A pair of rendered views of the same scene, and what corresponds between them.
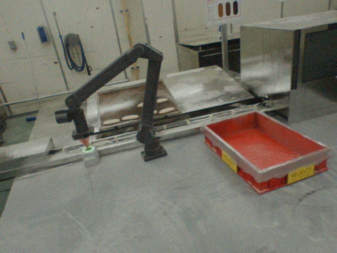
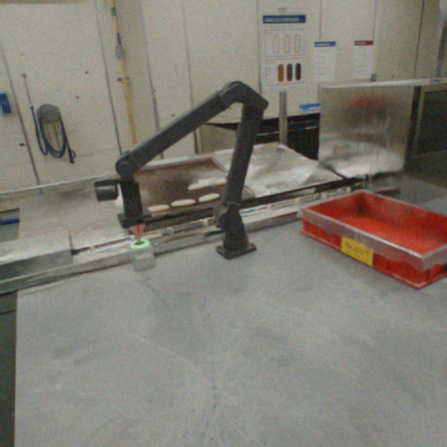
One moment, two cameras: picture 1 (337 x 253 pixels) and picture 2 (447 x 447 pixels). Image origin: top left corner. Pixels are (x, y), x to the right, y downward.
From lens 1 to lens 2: 0.39 m
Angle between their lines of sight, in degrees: 11
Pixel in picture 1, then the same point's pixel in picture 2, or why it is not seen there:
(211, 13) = (269, 76)
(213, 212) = (368, 315)
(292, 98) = (405, 174)
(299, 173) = not seen: outside the picture
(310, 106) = (422, 187)
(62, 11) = (35, 73)
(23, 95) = not seen: outside the picture
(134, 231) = (264, 353)
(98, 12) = (87, 78)
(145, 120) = (232, 198)
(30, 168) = (43, 276)
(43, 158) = (65, 259)
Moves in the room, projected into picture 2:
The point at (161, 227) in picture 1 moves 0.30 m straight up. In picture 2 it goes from (303, 343) to (307, 216)
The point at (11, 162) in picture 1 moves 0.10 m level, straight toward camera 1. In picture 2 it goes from (13, 265) to (25, 276)
